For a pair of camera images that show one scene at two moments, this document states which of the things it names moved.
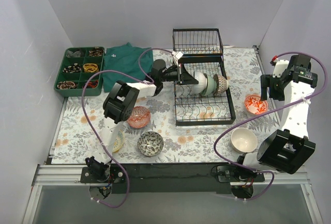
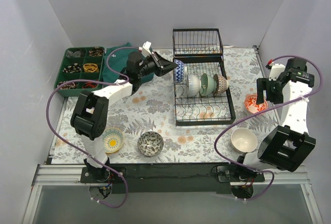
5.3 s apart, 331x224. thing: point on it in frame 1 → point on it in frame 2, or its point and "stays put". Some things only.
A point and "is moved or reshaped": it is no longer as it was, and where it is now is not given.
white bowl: x=198 y=88 is moved or reshaped
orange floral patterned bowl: x=254 y=105 stays put
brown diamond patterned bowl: x=222 y=84 stays put
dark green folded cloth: x=125 y=58 stays put
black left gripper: x=179 y=73 → x=157 y=62
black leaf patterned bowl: x=150 y=143 stays put
